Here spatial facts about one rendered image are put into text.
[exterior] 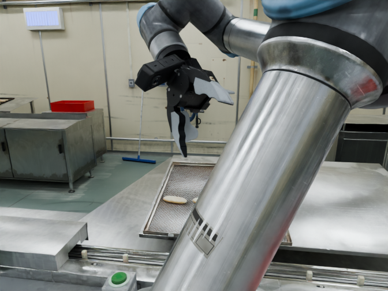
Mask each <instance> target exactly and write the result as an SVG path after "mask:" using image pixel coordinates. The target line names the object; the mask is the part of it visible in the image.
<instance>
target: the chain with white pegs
mask: <svg viewBox="0 0 388 291"><path fill-rule="evenodd" d="M81 255H82V257H77V256H68V257H74V258H86V259H97V258H88V256H87V250H83V251H82V252H81ZM98 260H108V259H98ZM109 261H116V262H128V263H136V262H129V261H128V254H124V255H123V261H120V260H109ZM137 263H139V262H137ZM139 264H151V263H139ZM151 265H157V266H162V264H161V265H159V264H151ZM312 275H313V273H312V271H307V276H306V278H295V277H283V276H274V275H264V276H271V277H282V278H294V279H306V280H312V281H324V282H336V283H347V282H337V281H325V280H318V279H312ZM364 281H365V278H364V277H363V276H362V275H359V276H358V279H357V283H347V284H354V285H365V286H375V285H366V284H364ZM376 286H377V287H384V288H388V286H378V285H376Z"/></svg>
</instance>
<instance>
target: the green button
mask: <svg viewBox="0 0 388 291"><path fill-rule="evenodd" d="M126 280H127V275H126V273H124V272H117V273H115V274H114V275H113V276H112V278H111V282H112V283H113V284H115V285H119V284H122V283H124V282H125V281H126Z"/></svg>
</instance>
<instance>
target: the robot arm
mask: <svg viewBox="0 0 388 291"><path fill-rule="evenodd" d="M261 2H262V6H263V11H264V13H265V15H266V16H267V17H269V18H270V19H272V22H271V23H269V22H265V21H259V20H252V19H248V18H242V17H235V16H234V15H232V14H231V13H230V12H229V11H228V9H227V8H226V7H225V6H224V5H223V4H222V2H221V1H220V0H159V2H157V3H155V2H151V3H148V4H146V5H144V6H142V7H141V8H140V10H139V11H138V14H137V18H136V21H137V25H138V28H139V32H140V34H141V37H142V38H143V39H144V41H145V43H146V45H147V47H148V49H149V51H150V53H151V55H152V57H153V59H154V61H152V62H149V63H146V64H143V66H142V67H141V68H140V70H139V71H138V74H137V79H136V81H135V84H136V85H137V86H138V87H139V88H141V89H142V90H143V91H144V92H146V91H148V90H151V89H153V88H155V87H157V86H159V85H161V84H163V83H165V82H167V83H166V84H167V85H168V87H167V89H166V90H167V93H166V94H167V119H168V122H169V126H170V130H171V133H172V134H173V137H174V140H175V142H176V144H177V146H178V148H179V150H180V152H181V154H182V156H183V157H184V158H187V147H186V142H188V141H191V140H193V139H196V138H197V137H198V130H197V128H195V127H194V126H193V125H191V123H190V118H189V114H188V112H187V111H182V112H181V110H180V107H183V108H184V109H187V110H190V112H191V113H204V110H206V109H207V108H208V107H209V105H210V103H209V101H210V100H211V98H215V99H216V100H217V101H218V102H221V103H225V104H228V105H232V106H233V105H234V102H233V100H232V98H231V96H230V95H229V94H235V92H234V91H231V90H228V89H224V88H223V87H222V86H221V85H220V84H219V82H218V80H217V79H216V77H215V76H214V74H213V72H212V71H209V70H204V69H202V67H201V66H200V64H199V63H198V61H197V59H196V58H192V57H191V56H190V54H189V52H188V48H187V46H186V45H185V43H184V41H183V40H182V38H181V36H180V35H179V33H180V31H181V30H182V29H183V28H185V26H186V25H187V24H188V23H189V22H190V23H191V24H192V25H194V26H195V27H196V28H197V29H198V30H199V31H200V32H201V33H202V34H203V35H204V36H205V37H207V38H208V39H209V40H210V41H211V42H212V43H213V44H215V45H216V46H217V48H218V49H219V50H220V51H221V52H222V53H224V54H226V55H227V56H228V57H230V58H235V57H239V56H241V57H244V58H247V59H250V60H252V61H255V62H257V63H259V66H260V68H261V71H262V76H261V78H260V80H259V82H258V84H257V86H256V88H255V90H254V92H253V94H252V96H251V98H250V100H249V101H248V103H247V105H246V107H245V109H244V111H243V113H242V115H241V117H240V119H239V121H238V123H237V125H236V126H235V128H234V130H233V132H232V134H231V136H230V138H229V139H228V141H227V143H226V145H225V147H224V149H223V151H222V153H221V155H220V157H219V159H218V161H217V163H216V165H215V166H214V168H213V170H212V172H211V174H210V176H209V178H208V180H207V182H206V184H205V186H204V188H203V190H202V191H201V193H200V195H199V197H198V199H197V201H196V203H195V205H194V206H193V209H192V211H191V213H190V215H189V217H188V218H187V220H186V222H185V224H184V226H183V228H182V230H181V231H180V233H179V235H178V237H177V239H176V241H175V243H174V245H173V247H172V249H171V251H170V253H169V255H168V256H167V258H166V260H165V262H164V264H163V266H162V268H161V270H160V272H159V274H158V276H157V278H156V280H155V282H154V283H153V285H152V286H151V287H147V288H142V289H139V290H137V291H256V290H257V288H258V286H259V284H260V282H261V280H262V279H263V277H264V275H265V273H266V271H267V269H268V267H269V265H270V263H271V261H272V259H273V257H274V256H275V254H276V252H277V250H278V248H279V246H280V244H281V242H282V240H283V238H284V236H285V234H286V233H287V231H288V229H289V227H290V225H291V223H292V221H293V220H294V218H295V216H296V214H297V212H298V210H299V208H300V206H301V204H302V202H303V200H304V198H305V197H306V195H307V193H308V191H309V189H310V187H311V185H312V183H313V181H314V179H315V177H316V175H317V173H318V172H319V170H320V168H321V166H322V164H323V162H324V160H325V159H326V156H327V154H328V153H329V151H330V149H331V147H332V145H333V143H334V141H335V139H336V137H337V136H338V134H339V132H340V130H341V128H342V126H343V124H344V122H345V120H346V118H347V116H348V114H349V113H350V111H351V110H353V109H356V108H359V109H380V108H385V107H388V0H261ZM210 76H211V77H213V78H214V80H215V81H213V80H211V79H210Z"/></svg>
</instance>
